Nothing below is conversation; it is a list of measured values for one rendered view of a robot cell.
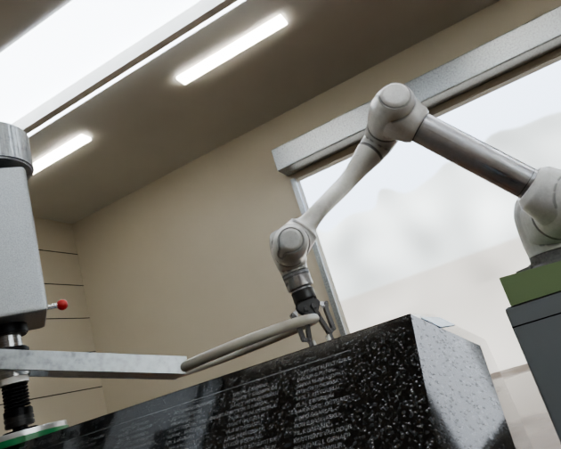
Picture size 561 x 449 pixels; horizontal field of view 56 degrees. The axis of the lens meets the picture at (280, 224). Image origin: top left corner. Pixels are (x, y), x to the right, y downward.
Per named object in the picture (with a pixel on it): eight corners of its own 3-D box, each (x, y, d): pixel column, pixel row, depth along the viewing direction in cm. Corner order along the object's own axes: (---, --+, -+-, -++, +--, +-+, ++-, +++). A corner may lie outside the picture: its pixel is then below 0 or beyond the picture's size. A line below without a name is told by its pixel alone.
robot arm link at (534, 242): (565, 254, 182) (542, 196, 189) (592, 239, 165) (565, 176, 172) (520, 264, 182) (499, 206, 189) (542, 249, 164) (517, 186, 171)
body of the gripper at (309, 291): (310, 287, 177) (321, 314, 175) (287, 295, 175) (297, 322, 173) (315, 282, 170) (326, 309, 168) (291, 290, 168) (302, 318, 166)
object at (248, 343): (197, 363, 131) (193, 352, 132) (157, 387, 172) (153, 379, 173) (349, 308, 156) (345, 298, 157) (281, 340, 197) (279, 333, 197)
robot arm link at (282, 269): (280, 281, 179) (280, 274, 166) (264, 239, 182) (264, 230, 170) (309, 270, 180) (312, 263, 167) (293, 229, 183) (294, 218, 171)
